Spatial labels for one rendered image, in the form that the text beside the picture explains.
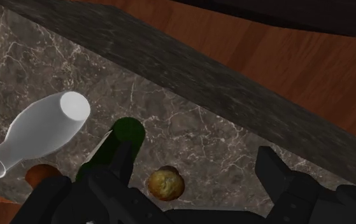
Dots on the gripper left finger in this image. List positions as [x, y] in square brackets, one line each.
[109, 192]

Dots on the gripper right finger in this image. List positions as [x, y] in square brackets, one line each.
[289, 186]

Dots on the dark green bottle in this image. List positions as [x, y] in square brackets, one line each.
[118, 139]

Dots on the golden brown muffin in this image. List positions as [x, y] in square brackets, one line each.
[166, 183]

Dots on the brown round object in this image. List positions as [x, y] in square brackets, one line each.
[39, 175]

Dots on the white vase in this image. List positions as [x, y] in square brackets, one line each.
[38, 130]

